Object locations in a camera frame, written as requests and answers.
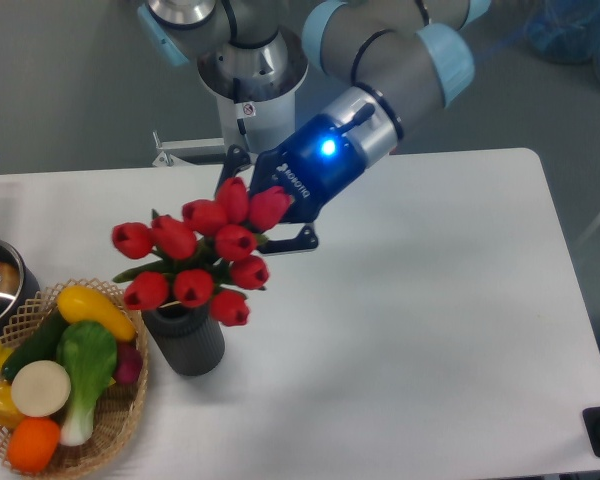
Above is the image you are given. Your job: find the round white bun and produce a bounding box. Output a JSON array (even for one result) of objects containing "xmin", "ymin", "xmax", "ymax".
[{"xmin": 11, "ymin": 360, "xmax": 71, "ymax": 417}]

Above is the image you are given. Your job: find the purple red radish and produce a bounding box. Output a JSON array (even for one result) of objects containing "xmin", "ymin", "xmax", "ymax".
[{"xmin": 113, "ymin": 343, "xmax": 143, "ymax": 385}]

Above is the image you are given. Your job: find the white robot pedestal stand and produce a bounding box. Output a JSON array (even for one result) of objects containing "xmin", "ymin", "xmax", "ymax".
[{"xmin": 152, "ymin": 91, "xmax": 297, "ymax": 167}]

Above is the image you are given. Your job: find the orange fruit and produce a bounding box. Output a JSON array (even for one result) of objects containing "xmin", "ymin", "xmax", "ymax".
[{"xmin": 6, "ymin": 417, "xmax": 60, "ymax": 474}]

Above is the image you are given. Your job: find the dark grey ribbed vase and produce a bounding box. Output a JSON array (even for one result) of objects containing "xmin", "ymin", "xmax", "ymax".
[{"xmin": 142, "ymin": 305, "xmax": 225, "ymax": 377}]

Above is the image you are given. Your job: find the yellow squash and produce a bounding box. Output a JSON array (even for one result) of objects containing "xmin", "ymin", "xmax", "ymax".
[{"xmin": 56, "ymin": 285, "xmax": 137, "ymax": 342}]

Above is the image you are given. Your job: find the red tulip bouquet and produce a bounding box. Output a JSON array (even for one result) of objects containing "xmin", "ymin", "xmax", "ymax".
[{"xmin": 111, "ymin": 177, "xmax": 292, "ymax": 327}]

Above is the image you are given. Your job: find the yellow bell pepper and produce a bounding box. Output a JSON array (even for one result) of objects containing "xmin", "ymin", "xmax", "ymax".
[{"xmin": 0, "ymin": 380, "xmax": 26, "ymax": 430}]

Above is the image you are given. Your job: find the blue plastic bag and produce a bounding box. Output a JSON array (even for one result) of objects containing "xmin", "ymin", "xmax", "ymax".
[{"xmin": 523, "ymin": 1, "xmax": 600, "ymax": 82}]

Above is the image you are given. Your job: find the dark green cucumber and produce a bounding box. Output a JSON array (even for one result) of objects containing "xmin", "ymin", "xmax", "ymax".
[{"xmin": 1, "ymin": 309, "xmax": 69, "ymax": 382}]

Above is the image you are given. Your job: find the black cable on pedestal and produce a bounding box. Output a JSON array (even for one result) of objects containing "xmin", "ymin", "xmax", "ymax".
[{"xmin": 231, "ymin": 78, "xmax": 256, "ymax": 151}]

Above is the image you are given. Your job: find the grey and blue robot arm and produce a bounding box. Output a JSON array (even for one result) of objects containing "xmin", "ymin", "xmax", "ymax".
[{"xmin": 137, "ymin": 1, "xmax": 489, "ymax": 254}]

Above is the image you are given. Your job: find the green bok choy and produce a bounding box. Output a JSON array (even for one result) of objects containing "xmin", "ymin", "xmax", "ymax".
[{"xmin": 56, "ymin": 320, "xmax": 117, "ymax": 447}]

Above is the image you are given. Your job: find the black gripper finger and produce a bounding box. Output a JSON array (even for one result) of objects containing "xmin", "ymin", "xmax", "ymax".
[
  {"xmin": 214, "ymin": 145, "xmax": 256, "ymax": 194},
  {"xmin": 259, "ymin": 223, "xmax": 319, "ymax": 254}
]

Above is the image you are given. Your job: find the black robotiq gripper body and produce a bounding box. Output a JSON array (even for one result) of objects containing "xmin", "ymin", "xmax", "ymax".
[{"xmin": 250, "ymin": 113, "xmax": 371, "ymax": 224}]

